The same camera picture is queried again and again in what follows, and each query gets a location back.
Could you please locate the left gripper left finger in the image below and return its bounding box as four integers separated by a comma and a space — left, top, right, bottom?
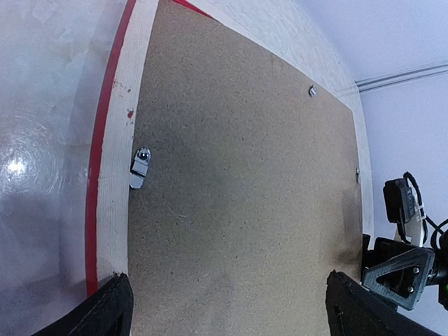
35, 273, 134, 336

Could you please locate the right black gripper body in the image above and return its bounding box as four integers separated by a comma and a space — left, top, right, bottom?
361, 233, 447, 311

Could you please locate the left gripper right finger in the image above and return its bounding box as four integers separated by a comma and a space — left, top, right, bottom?
325, 270, 436, 336

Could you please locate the wooden red photo frame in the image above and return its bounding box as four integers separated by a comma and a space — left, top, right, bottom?
85, 1, 375, 295

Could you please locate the brown backing board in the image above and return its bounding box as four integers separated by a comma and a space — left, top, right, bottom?
129, 1, 362, 335

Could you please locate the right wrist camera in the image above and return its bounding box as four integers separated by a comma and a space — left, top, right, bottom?
381, 171, 431, 246

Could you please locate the right aluminium post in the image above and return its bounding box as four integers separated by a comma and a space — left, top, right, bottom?
356, 60, 447, 93

